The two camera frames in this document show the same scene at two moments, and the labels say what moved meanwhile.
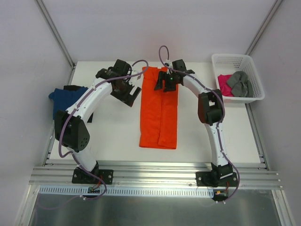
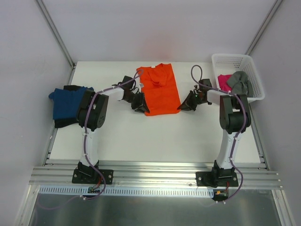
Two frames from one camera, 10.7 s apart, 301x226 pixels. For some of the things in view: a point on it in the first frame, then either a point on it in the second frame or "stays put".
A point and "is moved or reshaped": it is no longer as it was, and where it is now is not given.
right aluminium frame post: x=264 y=25 stays put
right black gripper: x=166 y=83 → x=193 y=99
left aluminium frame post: x=58 y=37 stays put
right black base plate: x=230 y=181 stays put
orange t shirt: x=159 y=112 is moved or reshaped
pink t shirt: x=226 y=90 stays put
